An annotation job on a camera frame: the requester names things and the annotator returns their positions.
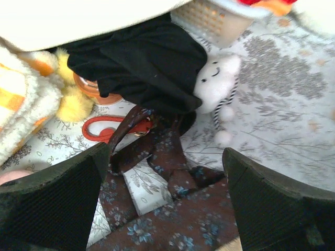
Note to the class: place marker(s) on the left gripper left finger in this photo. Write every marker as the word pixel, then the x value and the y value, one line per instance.
pixel 53 209

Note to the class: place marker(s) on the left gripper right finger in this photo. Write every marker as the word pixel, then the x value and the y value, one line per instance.
pixel 276 212

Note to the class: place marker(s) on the pink fuzzy sock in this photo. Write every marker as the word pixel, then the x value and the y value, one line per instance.
pixel 13 175

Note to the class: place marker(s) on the dark patterned necktie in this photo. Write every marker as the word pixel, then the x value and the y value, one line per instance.
pixel 199 216

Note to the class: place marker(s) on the orange white checkered towel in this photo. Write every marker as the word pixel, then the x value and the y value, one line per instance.
pixel 30 95

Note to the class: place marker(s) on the white cloud plush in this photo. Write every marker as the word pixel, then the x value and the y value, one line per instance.
pixel 216 86

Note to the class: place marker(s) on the black garment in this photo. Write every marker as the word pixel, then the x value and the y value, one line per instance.
pixel 153 64

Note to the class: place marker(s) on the white plastic basket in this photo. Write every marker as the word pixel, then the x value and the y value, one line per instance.
pixel 219 22

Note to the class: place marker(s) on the red garment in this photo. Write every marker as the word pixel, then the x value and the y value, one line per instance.
pixel 277 7

